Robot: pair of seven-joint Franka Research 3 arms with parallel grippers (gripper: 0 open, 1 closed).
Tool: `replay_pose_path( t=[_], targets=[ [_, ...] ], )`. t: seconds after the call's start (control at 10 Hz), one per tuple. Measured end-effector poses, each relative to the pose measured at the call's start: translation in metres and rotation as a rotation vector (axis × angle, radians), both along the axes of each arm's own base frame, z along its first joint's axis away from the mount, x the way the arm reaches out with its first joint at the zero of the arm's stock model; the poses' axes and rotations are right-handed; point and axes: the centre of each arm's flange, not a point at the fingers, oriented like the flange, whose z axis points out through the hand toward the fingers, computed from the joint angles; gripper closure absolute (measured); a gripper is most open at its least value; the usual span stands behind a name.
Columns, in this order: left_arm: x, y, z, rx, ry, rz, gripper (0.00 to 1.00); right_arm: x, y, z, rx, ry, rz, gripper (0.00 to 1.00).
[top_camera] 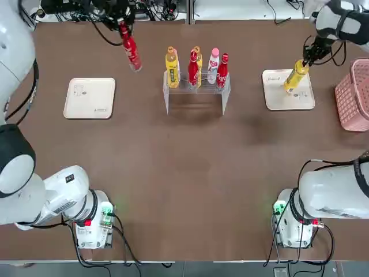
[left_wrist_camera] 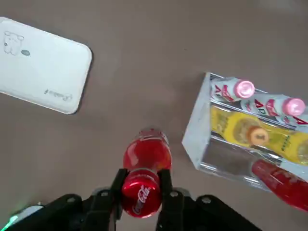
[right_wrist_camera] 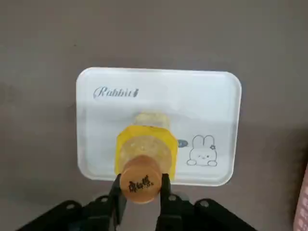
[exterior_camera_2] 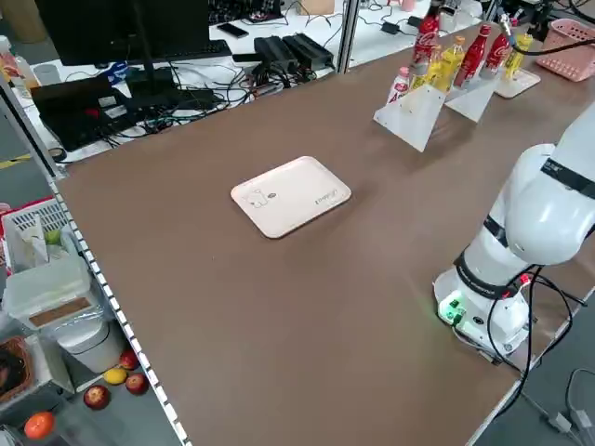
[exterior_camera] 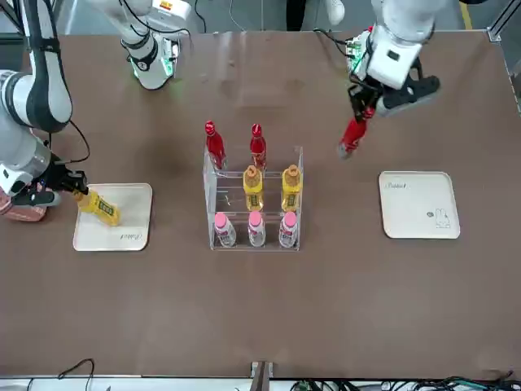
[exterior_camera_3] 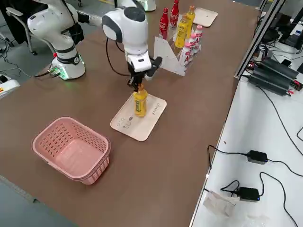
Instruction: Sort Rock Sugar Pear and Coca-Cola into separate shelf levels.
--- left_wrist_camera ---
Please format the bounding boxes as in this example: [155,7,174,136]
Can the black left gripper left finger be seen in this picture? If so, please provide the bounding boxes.
[36,169,128,231]

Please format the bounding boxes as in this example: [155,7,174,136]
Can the clear acrylic tiered shelf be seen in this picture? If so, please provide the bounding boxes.
[181,72,308,193]

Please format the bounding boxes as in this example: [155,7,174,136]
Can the white rectangular tray with print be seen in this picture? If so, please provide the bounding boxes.
[0,16,93,115]

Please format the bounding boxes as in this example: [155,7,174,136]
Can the yellow rock sugar pear bottle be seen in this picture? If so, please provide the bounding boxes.
[210,105,299,157]
[297,141,308,167]

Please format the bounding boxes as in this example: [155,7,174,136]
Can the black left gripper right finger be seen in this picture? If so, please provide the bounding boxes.
[156,169,263,231]

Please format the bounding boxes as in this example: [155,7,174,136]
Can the red Coca-Cola bottle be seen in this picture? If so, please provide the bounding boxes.
[121,128,172,218]
[251,160,308,214]

